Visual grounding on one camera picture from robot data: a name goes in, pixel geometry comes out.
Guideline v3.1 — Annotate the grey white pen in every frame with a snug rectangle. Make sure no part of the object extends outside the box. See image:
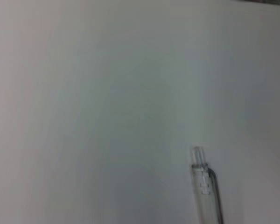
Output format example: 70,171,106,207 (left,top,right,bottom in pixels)
190,146,225,224

